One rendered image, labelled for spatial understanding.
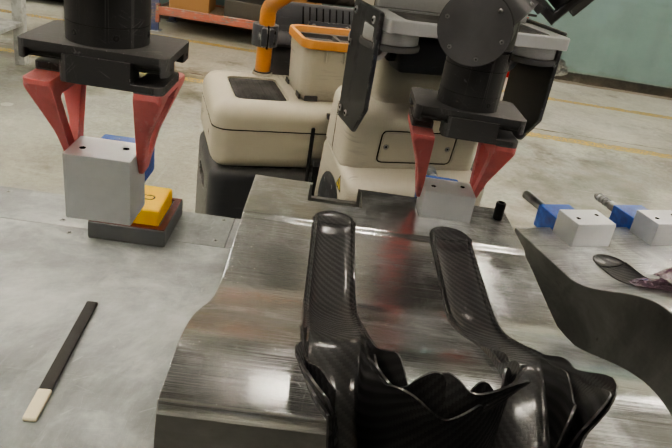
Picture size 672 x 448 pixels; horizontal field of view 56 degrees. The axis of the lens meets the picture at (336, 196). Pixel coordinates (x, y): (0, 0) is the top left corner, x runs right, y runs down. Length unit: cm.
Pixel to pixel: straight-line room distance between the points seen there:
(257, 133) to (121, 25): 71
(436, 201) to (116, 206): 29
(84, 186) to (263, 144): 69
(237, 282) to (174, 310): 12
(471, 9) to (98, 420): 40
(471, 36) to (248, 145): 71
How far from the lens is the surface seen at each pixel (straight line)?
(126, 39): 46
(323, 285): 50
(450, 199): 62
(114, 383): 52
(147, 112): 46
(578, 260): 70
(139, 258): 67
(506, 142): 60
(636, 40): 636
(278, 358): 34
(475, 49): 50
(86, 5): 46
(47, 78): 48
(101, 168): 50
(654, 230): 80
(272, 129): 115
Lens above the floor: 115
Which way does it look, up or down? 24 degrees down
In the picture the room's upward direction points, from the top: 9 degrees clockwise
